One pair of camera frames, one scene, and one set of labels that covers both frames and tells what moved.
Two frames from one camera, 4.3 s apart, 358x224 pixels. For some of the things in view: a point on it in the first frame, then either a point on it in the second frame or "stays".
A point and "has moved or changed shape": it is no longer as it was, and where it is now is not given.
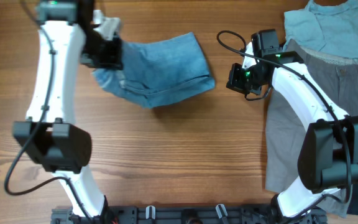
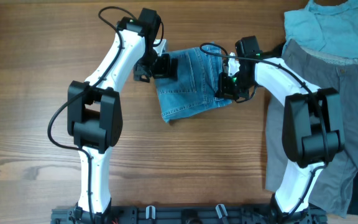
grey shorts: [352, 84] stays
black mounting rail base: [235, 214] stays
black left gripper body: [100, 52] → [156, 65]
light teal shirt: [349, 30] stays
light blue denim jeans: [159, 69] has moved or changed shape
